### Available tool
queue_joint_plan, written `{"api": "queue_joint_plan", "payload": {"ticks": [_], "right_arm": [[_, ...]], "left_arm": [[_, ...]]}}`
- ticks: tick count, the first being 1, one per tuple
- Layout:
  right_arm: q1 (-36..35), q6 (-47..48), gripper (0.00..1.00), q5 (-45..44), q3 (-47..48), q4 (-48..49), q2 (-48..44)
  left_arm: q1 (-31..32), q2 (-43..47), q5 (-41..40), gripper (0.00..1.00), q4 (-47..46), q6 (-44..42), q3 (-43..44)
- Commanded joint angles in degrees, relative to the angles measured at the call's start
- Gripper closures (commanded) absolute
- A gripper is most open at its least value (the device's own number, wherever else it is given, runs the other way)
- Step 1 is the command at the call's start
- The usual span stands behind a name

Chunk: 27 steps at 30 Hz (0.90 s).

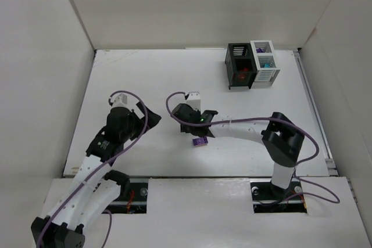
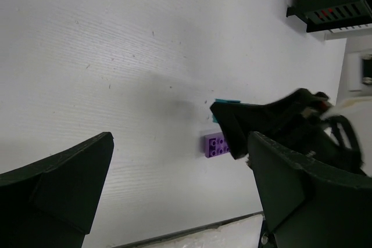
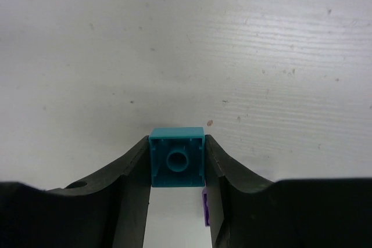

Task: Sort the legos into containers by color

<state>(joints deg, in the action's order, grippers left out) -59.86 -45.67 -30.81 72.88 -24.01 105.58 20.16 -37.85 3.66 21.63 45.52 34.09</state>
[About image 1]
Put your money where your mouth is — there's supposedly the red lego slope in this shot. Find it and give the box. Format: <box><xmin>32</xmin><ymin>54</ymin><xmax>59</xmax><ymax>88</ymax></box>
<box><xmin>239</xmin><ymin>68</ymin><xmax>249</xmax><ymax>74</ymax></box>

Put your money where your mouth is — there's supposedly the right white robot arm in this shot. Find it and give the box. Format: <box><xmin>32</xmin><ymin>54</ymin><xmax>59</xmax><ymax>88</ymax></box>
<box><xmin>171</xmin><ymin>103</ymin><xmax>305</xmax><ymax>200</ymax></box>

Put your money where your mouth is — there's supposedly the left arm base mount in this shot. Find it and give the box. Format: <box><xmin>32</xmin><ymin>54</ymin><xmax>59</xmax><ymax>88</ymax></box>
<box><xmin>106</xmin><ymin>181</ymin><xmax>148</xmax><ymax>214</ymax></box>

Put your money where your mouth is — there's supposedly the purple lego plate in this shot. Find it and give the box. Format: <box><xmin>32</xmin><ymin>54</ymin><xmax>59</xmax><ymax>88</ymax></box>
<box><xmin>192</xmin><ymin>136</ymin><xmax>208</xmax><ymax>147</ymax></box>

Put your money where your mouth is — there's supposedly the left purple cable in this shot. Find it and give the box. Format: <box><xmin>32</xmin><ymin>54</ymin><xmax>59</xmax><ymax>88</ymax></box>
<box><xmin>36</xmin><ymin>90</ymin><xmax>151</xmax><ymax>248</ymax></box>

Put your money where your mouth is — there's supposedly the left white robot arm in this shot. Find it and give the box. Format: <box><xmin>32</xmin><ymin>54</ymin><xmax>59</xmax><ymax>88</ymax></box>
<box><xmin>31</xmin><ymin>100</ymin><xmax>161</xmax><ymax>247</ymax></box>

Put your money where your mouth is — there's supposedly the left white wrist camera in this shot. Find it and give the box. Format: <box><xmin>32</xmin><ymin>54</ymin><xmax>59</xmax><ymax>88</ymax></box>
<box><xmin>109</xmin><ymin>93</ymin><xmax>128</xmax><ymax>109</ymax></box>

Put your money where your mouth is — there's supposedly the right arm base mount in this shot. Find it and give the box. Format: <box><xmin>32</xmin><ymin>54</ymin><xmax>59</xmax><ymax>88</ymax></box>
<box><xmin>251</xmin><ymin>180</ymin><xmax>307</xmax><ymax>213</ymax></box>

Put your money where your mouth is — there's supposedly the black slatted container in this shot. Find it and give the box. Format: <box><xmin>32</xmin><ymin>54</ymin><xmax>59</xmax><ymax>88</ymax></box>
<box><xmin>224</xmin><ymin>43</ymin><xmax>257</xmax><ymax>89</ymax></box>

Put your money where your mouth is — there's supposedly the white slatted container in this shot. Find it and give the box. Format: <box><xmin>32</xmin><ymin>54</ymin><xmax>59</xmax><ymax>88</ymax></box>
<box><xmin>250</xmin><ymin>40</ymin><xmax>280</xmax><ymax>88</ymax></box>

